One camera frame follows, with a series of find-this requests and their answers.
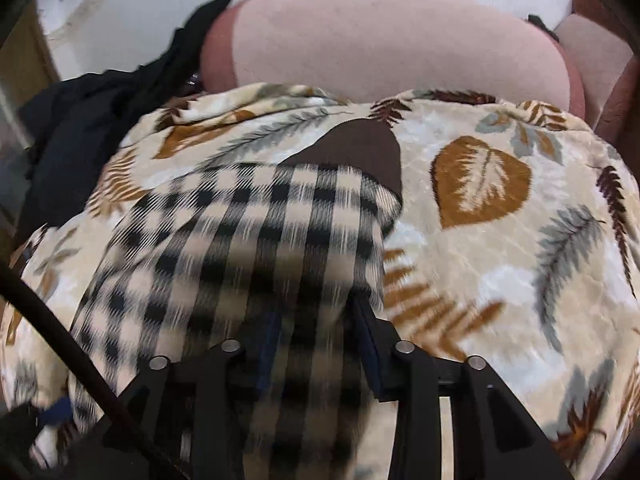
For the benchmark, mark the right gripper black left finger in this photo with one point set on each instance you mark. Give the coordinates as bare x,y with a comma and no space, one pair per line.
193,410

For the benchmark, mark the dark navy garment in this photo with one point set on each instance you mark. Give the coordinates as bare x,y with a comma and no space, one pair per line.
79,123

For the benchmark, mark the pink padded headboard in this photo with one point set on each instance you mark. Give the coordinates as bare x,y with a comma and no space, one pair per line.
369,50

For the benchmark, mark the pink pillow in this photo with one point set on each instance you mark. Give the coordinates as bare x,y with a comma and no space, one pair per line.
597,45

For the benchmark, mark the black beige checkered garment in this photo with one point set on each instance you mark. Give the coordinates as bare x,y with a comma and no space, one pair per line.
199,256

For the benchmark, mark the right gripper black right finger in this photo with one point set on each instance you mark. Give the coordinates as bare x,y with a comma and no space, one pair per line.
493,435

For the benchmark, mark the leaf pattern fleece blanket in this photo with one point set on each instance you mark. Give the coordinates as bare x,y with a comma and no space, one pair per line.
518,239

